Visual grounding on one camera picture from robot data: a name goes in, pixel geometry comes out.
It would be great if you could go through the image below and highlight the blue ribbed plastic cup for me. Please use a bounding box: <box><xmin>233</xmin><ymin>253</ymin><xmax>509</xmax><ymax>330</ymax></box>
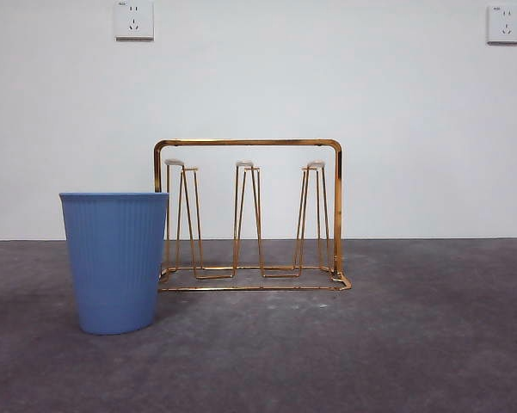
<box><xmin>58</xmin><ymin>191</ymin><xmax>170</xmax><ymax>336</ymax></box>

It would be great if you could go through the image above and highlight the gold wire cup rack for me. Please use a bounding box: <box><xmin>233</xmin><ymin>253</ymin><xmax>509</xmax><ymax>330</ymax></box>
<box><xmin>153</xmin><ymin>137</ymin><xmax>353</xmax><ymax>292</ymax></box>

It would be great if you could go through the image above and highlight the white wall socket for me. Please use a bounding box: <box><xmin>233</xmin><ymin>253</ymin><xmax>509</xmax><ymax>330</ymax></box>
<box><xmin>114</xmin><ymin>0</ymin><xmax>155</xmax><ymax>42</ymax></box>
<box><xmin>487</xmin><ymin>3</ymin><xmax>517</xmax><ymax>45</ymax></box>

